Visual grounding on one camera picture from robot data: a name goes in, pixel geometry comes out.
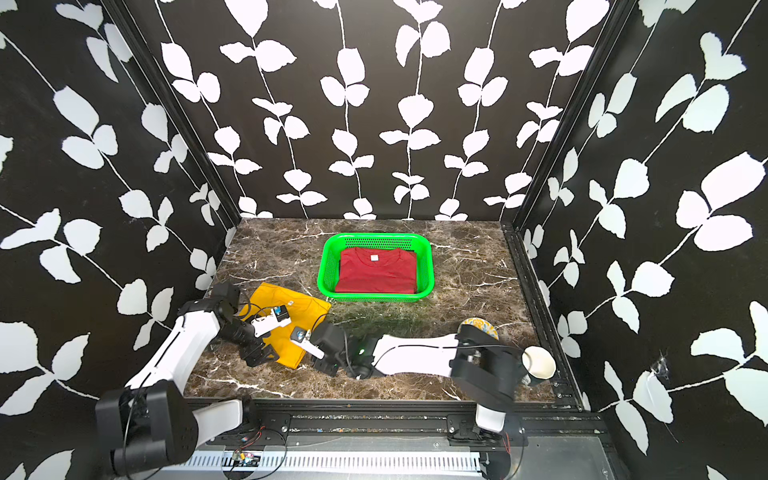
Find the black aluminium front rail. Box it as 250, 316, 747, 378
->
206, 399, 611, 451

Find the red t-shirt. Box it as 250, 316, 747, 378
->
335, 247, 418, 294

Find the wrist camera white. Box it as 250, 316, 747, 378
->
290, 327, 325, 360
250, 305, 291, 338

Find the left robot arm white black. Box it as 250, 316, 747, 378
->
95, 284, 290, 478

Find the white perforated strip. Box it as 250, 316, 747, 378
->
160, 451, 484, 476

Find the patterned ceramic plate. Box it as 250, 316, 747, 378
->
460, 317, 499, 340

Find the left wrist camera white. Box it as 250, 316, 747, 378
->
250, 305, 291, 338

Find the green plastic basket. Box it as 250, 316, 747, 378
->
317, 232, 436, 302

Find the white paper cup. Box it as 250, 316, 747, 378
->
521, 346, 557, 386

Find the small circuit board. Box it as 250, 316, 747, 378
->
222, 451, 261, 471

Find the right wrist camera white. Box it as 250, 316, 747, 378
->
290, 327, 325, 360

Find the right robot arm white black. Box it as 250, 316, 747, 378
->
292, 323, 557, 436

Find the yellow t-shirt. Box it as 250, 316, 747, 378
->
238, 283, 331, 369

